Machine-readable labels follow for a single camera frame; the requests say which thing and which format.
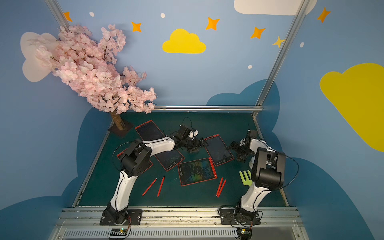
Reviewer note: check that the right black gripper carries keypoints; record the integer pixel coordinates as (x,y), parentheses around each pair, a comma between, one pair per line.
(238,146)

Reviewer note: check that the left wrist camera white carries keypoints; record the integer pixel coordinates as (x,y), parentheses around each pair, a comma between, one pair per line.
(193,133)

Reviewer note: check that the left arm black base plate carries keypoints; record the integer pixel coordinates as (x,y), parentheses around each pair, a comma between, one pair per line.
(123,218)

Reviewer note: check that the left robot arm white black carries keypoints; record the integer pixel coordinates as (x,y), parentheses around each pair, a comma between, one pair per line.
(121,197)

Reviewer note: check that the red stylus right pair outer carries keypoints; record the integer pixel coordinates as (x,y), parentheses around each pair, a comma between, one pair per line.
(223,184)

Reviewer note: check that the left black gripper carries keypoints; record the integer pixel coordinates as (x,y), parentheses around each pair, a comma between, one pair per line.
(195,143)

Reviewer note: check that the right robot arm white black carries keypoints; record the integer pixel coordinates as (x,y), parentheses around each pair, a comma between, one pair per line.
(267,175)

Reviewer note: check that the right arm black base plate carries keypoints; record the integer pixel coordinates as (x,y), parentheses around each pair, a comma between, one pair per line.
(230,216)

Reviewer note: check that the red stylus pair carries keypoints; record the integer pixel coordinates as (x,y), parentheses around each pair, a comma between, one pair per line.
(223,184)
(219,187)

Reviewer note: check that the colourful scribble red writing tablet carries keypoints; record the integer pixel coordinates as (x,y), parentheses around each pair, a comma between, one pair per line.
(194,172)

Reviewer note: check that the green garden fork wooden handle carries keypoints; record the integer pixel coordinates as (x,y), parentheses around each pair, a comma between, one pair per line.
(246,177)

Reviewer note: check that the red stylus right pair inner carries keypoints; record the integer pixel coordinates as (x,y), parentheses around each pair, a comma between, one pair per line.
(219,187)

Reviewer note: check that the aluminium front rail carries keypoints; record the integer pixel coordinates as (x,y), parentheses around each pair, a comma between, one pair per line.
(178,224)

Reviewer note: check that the pink cherry blossom tree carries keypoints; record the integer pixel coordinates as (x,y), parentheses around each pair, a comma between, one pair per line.
(88,68)

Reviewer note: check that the aluminium back frame bar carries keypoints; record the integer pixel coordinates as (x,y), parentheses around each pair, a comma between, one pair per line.
(209,108)

